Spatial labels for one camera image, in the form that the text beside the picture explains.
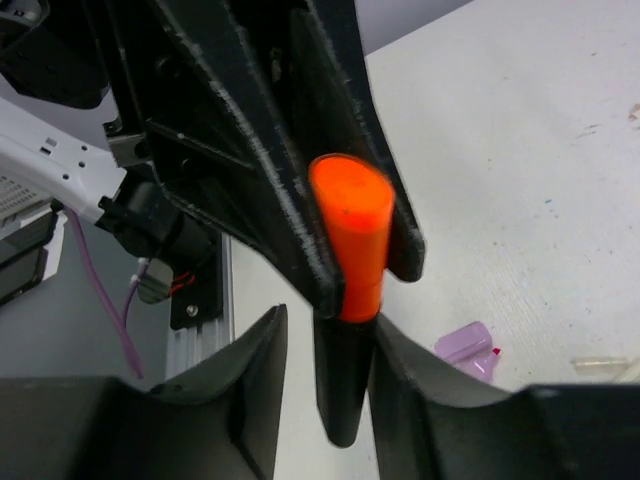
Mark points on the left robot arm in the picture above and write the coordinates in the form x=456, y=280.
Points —
x=65, y=53

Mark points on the black orange highlighter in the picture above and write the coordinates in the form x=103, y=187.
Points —
x=356, y=201

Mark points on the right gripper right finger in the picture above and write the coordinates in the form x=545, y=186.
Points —
x=432, y=421

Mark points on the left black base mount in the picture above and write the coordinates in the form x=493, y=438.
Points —
x=197, y=294

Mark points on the lilac highlighter body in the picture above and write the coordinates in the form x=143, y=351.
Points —
x=481, y=366

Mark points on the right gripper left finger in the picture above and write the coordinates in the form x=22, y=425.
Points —
x=220, y=419

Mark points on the clear yellow pen cap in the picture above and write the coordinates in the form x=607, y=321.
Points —
x=593, y=366

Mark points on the aluminium rail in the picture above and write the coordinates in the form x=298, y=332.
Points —
x=187, y=347

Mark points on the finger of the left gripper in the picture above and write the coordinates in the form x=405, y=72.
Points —
x=334, y=112
x=212, y=115

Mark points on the lilac highlighter cap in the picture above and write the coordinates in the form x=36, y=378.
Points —
x=464, y=343

